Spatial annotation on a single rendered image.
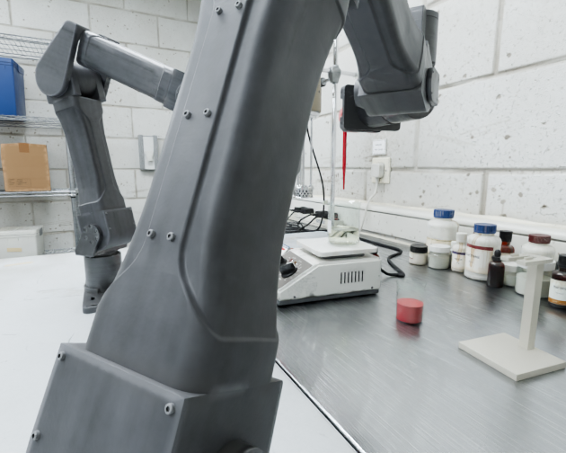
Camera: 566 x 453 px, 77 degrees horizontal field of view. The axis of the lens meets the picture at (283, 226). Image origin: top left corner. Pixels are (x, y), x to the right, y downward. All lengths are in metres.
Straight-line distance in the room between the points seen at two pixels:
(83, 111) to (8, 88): 2.01
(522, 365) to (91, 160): 0.68
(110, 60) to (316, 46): 0.51
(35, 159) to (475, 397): 2.52
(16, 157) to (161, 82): 2.10
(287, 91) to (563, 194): 0.83
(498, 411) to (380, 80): 0.34
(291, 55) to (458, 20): 1.00
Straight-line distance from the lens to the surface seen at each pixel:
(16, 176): 2.64
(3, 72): 2.72
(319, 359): 0.46
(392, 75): 0.39
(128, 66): 0.65
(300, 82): 0.17
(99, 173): 0.69
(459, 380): 0.47
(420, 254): 0.91
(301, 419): 0.38
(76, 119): 0.71
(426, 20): 0.53
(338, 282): 0.64
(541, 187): 0.96
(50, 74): 0.73
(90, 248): 0.69
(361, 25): 0.34
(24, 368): 0.54
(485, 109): 1.04
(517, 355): 0.53
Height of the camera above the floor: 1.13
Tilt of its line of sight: 9 degrees down
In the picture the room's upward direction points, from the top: straight up
